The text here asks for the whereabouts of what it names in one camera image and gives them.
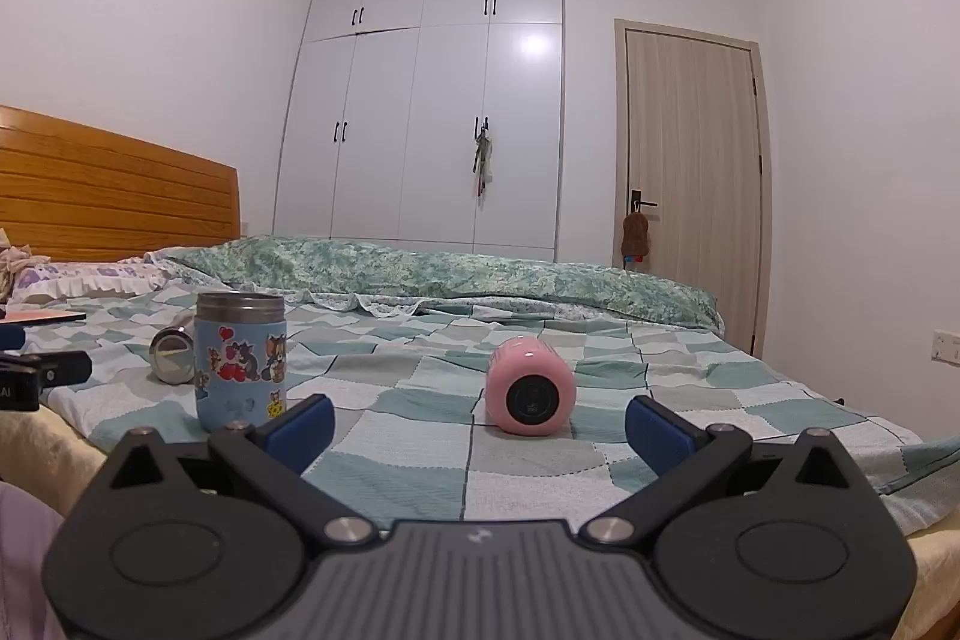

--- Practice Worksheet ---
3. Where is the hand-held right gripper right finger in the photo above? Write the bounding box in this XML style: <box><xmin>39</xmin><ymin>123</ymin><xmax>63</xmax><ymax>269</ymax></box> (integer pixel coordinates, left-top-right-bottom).
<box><xmin>585</xmin><ymin>395</ymin><xmax>865</xmax><ymax>548</ymax></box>

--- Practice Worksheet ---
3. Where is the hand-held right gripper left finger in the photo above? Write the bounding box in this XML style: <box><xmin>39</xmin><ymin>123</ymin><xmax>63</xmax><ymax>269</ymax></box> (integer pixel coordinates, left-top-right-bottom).
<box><xmin>96</xmin><ymin>394</ymin><xmax>380</xmax><ymax>548</ymax></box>

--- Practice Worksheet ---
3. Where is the pink bottle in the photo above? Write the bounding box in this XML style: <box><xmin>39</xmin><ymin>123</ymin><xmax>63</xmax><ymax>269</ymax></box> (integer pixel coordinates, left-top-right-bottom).
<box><xmin>484</xmin><ymin>334</ymin><xmax>578</xmax><ymax>438</ymax></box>

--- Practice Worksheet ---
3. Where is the blue cartoon print cup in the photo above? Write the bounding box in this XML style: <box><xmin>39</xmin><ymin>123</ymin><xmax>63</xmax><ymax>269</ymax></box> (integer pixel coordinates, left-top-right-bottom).
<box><xmin>193</xmin><ymin>291</ymin><xmax>290</xmax><ymax>435</ymax></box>

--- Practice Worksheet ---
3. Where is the red flat book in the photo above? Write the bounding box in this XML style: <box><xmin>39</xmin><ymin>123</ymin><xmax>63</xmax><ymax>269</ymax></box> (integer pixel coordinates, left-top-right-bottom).
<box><xmin>3</xmin><ymin>308</ymin><xmax>88</xmax><ymax>325</ymax></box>

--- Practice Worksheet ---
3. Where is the yellow mattress cover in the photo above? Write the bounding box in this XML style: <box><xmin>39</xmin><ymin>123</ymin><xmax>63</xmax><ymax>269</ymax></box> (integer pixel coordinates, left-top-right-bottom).
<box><xmin>0</xmin><ymin>400</ymin><xmax>960</xmax><ymax>640</ymax></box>

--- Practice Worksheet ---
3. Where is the beige crumpled cloth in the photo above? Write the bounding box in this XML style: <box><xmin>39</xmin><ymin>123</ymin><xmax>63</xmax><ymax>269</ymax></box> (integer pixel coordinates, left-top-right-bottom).
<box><xmin>0</xmin><ymin>226</ymin><xmax>50</xmax><ymax>305</ymax></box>

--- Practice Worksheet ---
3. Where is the purple floral pillow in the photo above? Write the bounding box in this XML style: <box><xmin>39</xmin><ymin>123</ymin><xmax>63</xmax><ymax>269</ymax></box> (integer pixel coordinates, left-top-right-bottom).
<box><xmin>7</xmin><ymin>256</ymin><xmax>175</xmax><ymax>305</ymax></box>

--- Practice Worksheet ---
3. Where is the checkered green bed sheet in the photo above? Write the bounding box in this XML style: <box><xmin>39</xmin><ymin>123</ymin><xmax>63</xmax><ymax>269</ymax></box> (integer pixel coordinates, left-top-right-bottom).
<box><xmin>15</xmin><ymin>280</ymin><xmax>960</xmax><ymax>534</ymax></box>

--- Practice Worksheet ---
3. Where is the pink cloth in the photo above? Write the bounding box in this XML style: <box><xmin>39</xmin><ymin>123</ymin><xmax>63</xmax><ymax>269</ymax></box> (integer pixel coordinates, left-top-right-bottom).
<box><xmin>0</xmin><ymin>482</ymin><xmax>67</xmax><ymax>640</ymax></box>

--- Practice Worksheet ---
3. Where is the wooden headboard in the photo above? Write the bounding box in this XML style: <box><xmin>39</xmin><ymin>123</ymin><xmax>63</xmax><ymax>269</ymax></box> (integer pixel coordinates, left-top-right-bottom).
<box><xmin>0</xmin><ymin>104</ymin><xmax>241</xmax><ymax>264</ymax></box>

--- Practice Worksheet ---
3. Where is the brown hanging bag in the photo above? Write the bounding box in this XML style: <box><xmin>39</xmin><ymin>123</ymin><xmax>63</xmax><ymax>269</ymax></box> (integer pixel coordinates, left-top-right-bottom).
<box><xmin>620</xmin><ymin>211</ymin><xmax>651</xmax><ymax>271</ymax></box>

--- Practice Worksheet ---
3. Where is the green floral quilt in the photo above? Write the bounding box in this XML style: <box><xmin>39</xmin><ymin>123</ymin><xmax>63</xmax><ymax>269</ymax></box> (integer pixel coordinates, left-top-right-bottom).
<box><xmin>161</xmin><ymin>235</ymin><xmax>725</xmax><ymax>332</ymax></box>

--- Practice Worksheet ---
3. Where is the wooden door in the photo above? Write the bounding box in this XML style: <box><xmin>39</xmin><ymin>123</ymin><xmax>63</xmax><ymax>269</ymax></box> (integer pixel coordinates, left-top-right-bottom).
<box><xmin>613</xmin><ymin>17</ymin><xmax>773</xmax><ymax>357</ymax></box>

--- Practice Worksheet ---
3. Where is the green hanging ornament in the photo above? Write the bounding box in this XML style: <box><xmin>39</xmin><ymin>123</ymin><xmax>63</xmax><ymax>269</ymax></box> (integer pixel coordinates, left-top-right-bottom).
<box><xmin>471</xmin><ymin>119</ymin><xmax>497</xmax><ymax>200</ymax></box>

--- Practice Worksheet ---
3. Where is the white wardrobe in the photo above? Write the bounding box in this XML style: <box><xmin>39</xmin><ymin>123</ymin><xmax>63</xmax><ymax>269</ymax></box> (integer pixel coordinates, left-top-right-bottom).
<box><xmin>271</xmin><ymin>0</ymin><xmax>565</xmax><ymax>263</ymax></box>

